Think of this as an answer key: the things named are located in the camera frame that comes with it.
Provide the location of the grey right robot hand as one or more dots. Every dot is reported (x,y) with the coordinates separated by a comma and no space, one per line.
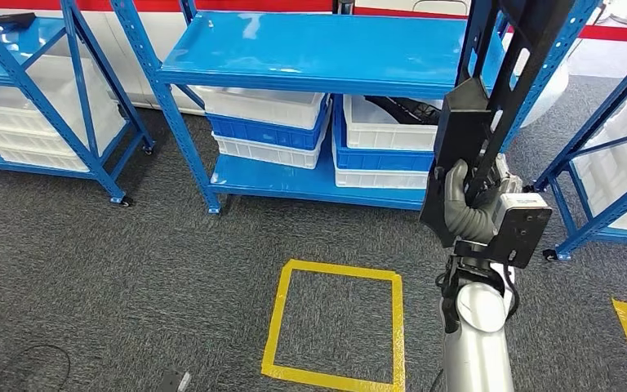
(457,189)

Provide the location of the black ribbed part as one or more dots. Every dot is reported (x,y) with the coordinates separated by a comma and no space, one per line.
(400,111)

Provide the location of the black flat part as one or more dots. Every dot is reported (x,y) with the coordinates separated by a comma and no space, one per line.
(10,19)

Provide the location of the blue plastic bin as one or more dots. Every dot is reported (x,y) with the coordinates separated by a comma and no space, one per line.
(378,160)
(259,135)

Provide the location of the black slotted plastic part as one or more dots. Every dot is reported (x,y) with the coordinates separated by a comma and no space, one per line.
(457,124)

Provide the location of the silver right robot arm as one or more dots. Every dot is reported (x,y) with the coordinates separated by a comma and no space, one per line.
(476,346)

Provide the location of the white car with red stripe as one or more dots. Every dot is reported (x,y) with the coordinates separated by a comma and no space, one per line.
(265,4)

